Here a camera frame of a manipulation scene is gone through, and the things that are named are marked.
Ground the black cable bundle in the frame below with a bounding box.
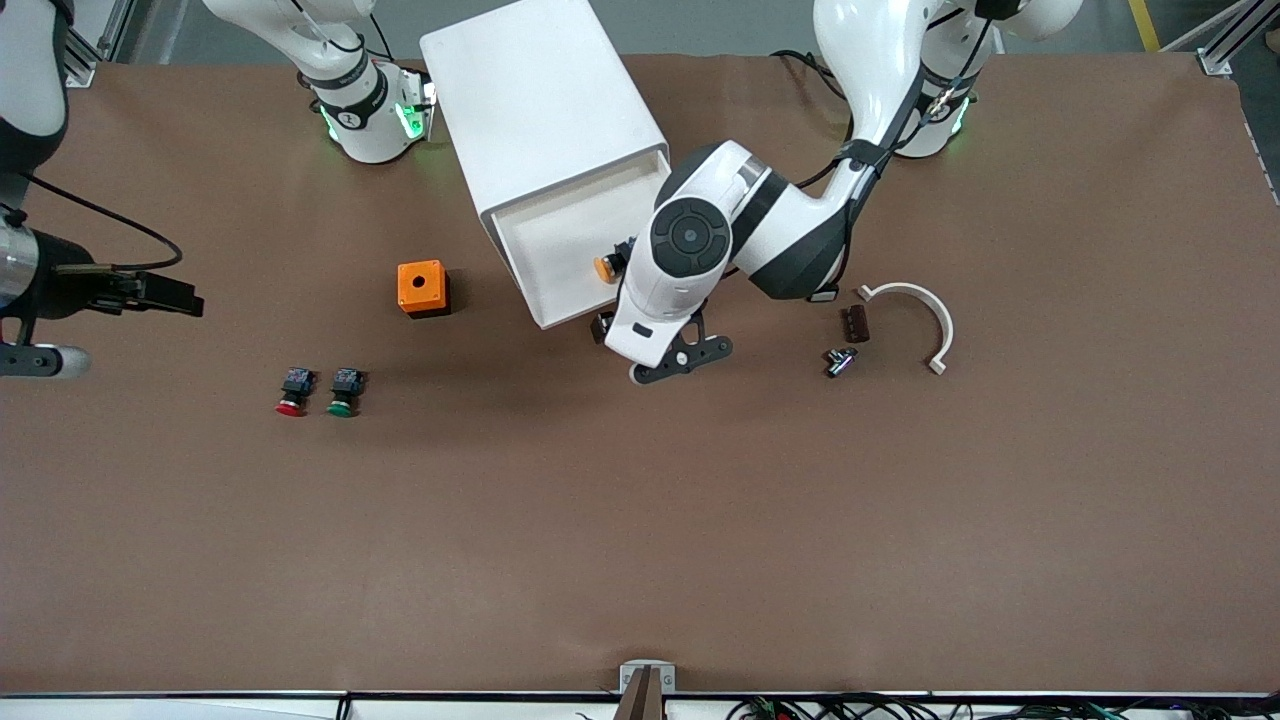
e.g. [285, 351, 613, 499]
[728, 694, 1280, 720]

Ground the aluminium frame post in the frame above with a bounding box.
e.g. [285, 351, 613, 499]
[60, 0, 136, 91]
[1195, 0, 1280, 77]

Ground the white curved plastic bracket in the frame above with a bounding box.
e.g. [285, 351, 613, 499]
[857, 282, 955, 376]

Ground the yellow push button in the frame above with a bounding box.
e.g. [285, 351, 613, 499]
[594, 238, 641, 284]

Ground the red push button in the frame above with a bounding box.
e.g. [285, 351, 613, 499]
[275, 366, 319, 418]

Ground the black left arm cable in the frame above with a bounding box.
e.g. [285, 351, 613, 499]
[795, 15, 1001, 193]

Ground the white drawer cabinet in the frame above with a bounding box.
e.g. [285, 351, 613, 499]
[419, 0, 671, 226]

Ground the black base cable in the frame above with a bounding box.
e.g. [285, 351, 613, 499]
[770, 48, 851, 101]

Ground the grey bracket with post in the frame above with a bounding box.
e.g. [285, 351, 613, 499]
[618, 660, 677, 720]

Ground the orange box with hole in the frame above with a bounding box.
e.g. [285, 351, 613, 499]
[397, 260, 452, 319]

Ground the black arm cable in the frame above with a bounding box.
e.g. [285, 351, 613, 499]
[18, 170, 186, 273]
[795, 15, 1001, 193]

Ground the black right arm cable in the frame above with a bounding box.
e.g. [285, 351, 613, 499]
[18, 170, 186, 273]

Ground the green push button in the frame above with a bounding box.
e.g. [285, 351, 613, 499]
[326, 366, 365, 418]

